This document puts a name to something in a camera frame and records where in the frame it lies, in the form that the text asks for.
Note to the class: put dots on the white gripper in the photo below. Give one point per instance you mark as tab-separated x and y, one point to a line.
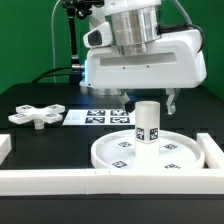
173	61

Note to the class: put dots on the white round table top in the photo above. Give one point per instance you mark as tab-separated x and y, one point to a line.
120	150

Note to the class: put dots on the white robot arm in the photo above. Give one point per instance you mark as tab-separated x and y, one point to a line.
130	49

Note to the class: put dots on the white marker sheet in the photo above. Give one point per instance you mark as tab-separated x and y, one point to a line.
95	117

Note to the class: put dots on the white U-shaped fence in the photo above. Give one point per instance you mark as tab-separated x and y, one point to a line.
209	180

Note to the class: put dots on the white cross-shaped table base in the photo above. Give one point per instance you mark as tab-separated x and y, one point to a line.
39	116

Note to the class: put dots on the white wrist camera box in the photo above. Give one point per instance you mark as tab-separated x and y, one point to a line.
98	37

